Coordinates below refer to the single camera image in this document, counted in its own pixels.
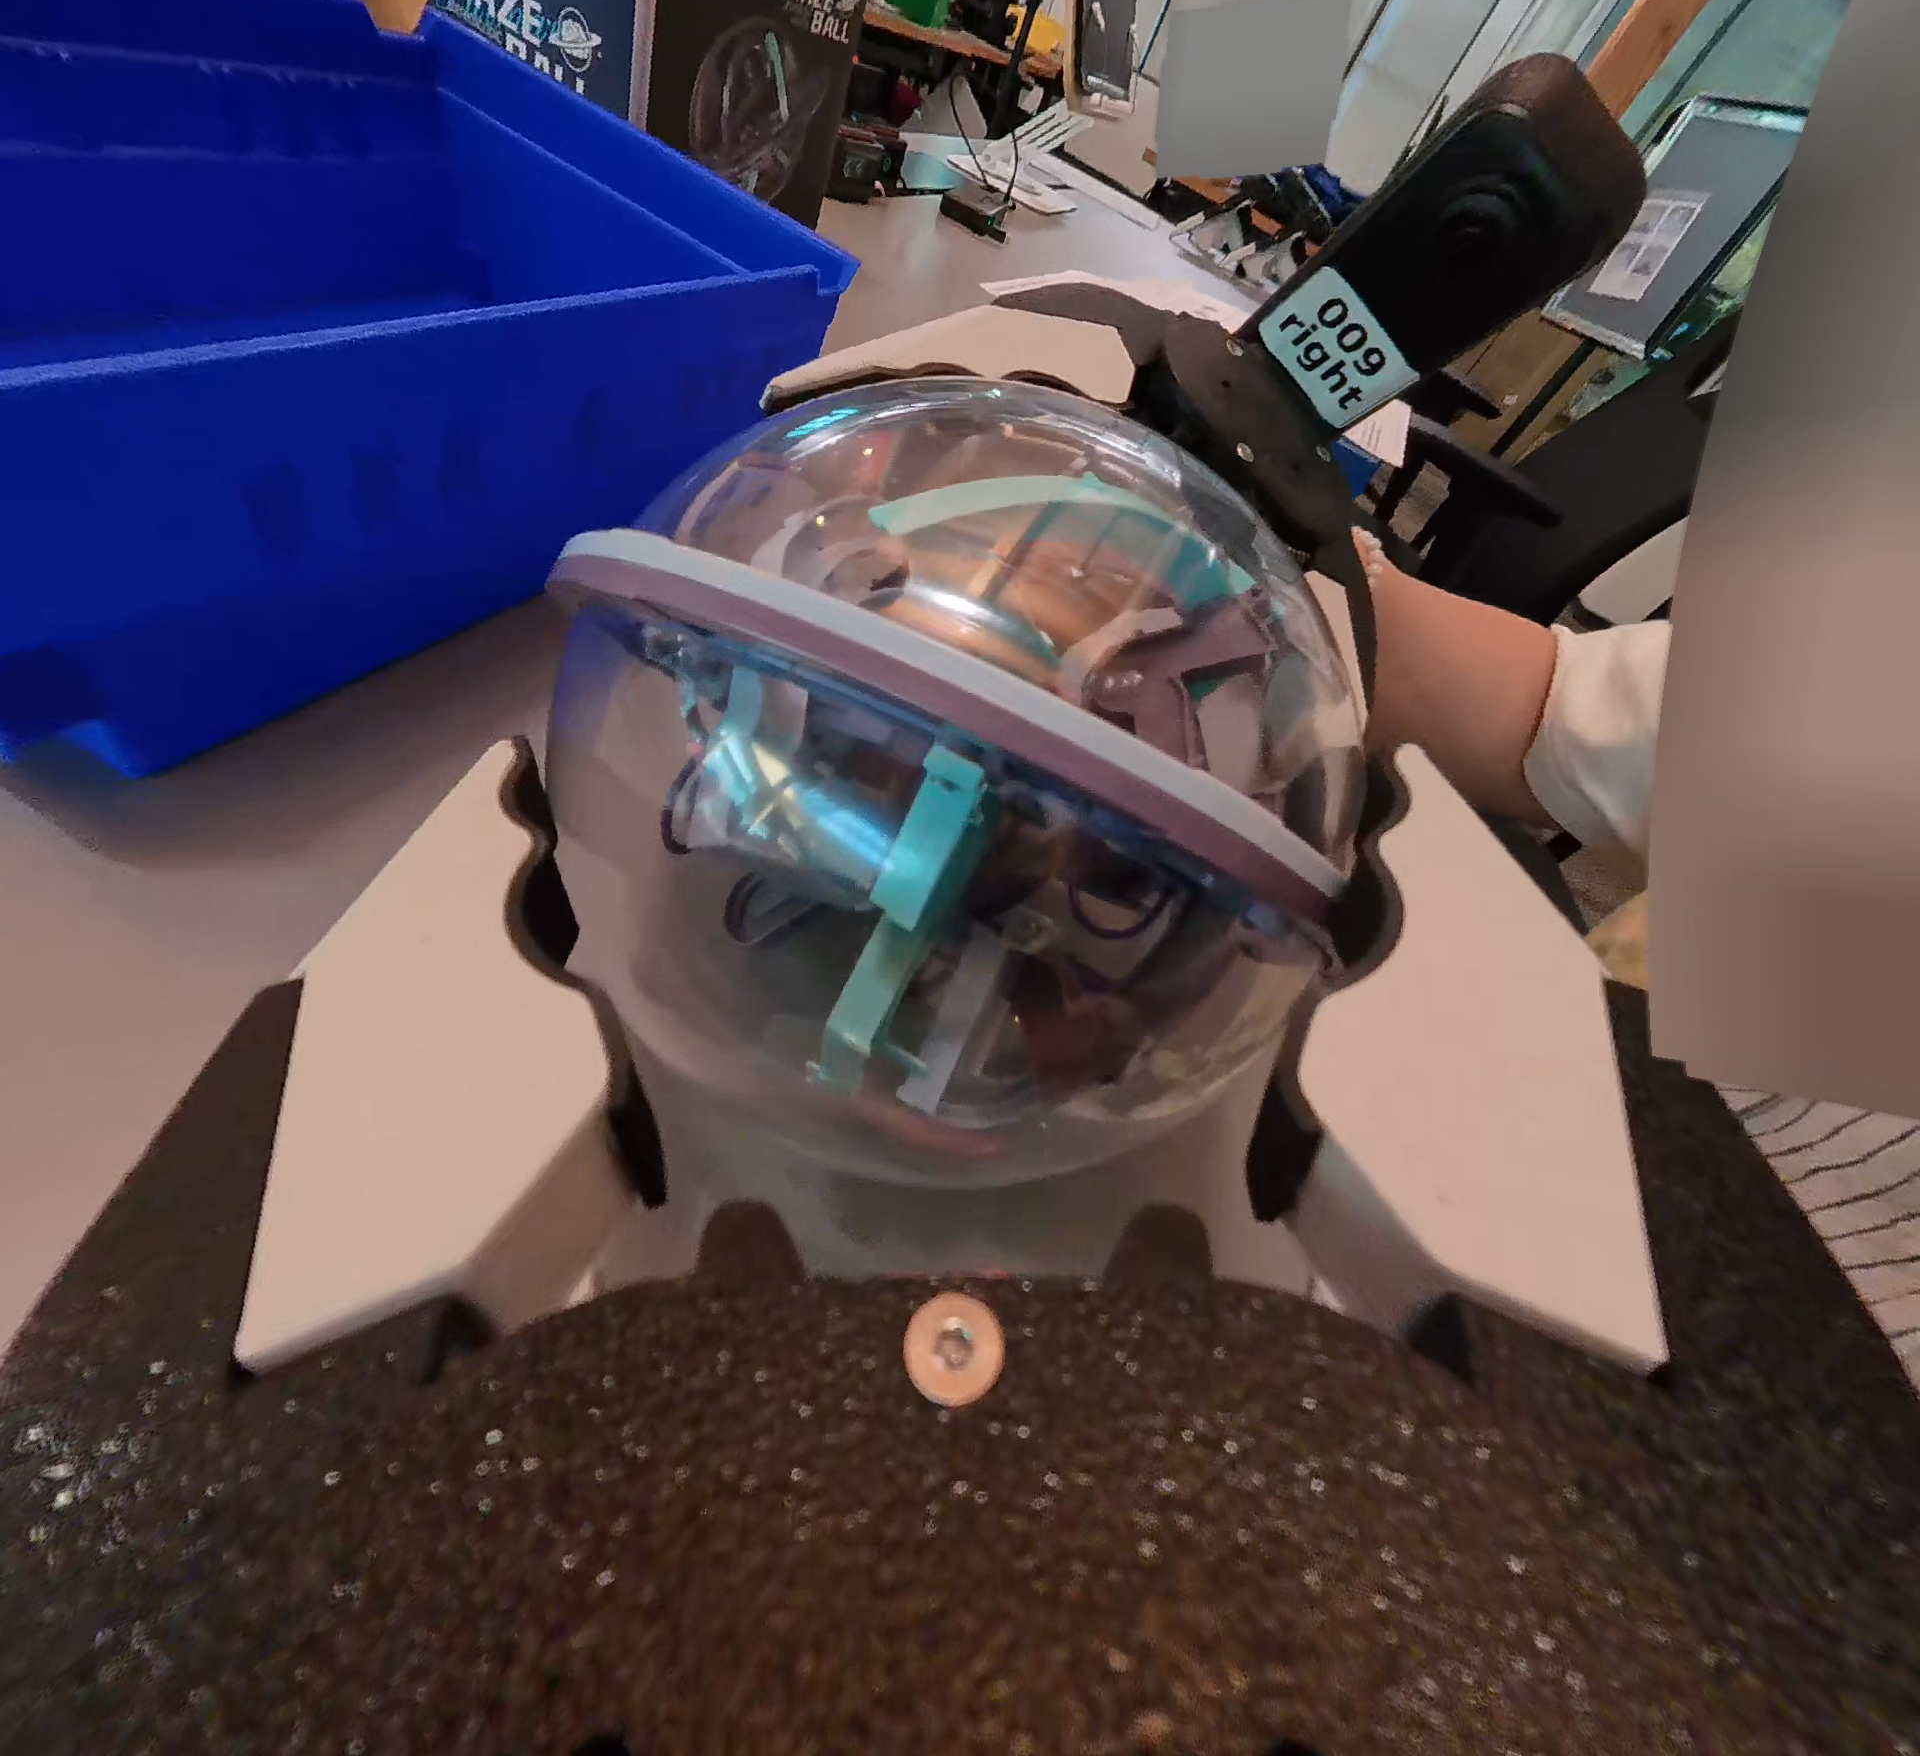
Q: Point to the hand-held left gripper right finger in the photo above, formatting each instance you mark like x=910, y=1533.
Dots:
x=1470, y=1126

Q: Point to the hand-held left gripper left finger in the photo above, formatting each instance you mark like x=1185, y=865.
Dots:
x=435, y=1126

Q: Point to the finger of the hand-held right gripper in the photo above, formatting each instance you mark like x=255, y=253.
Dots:
x=960, y=338
x=1359, y=631

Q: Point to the clear plastic maze ball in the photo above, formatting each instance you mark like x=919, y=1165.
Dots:
x=931, y=810

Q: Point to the person's right forearm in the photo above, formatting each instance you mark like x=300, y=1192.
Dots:
x=1455, y=691

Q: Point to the black office chair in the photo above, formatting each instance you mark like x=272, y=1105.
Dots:
x=1485, y=496

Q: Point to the white printed t-shirt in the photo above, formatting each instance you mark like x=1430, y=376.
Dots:
x=1599, y=737

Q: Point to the dark blue toy package box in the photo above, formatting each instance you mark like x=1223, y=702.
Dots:
x=720, y=61

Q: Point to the blue plastic bin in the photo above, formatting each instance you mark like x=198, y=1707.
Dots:
x=374, y=436

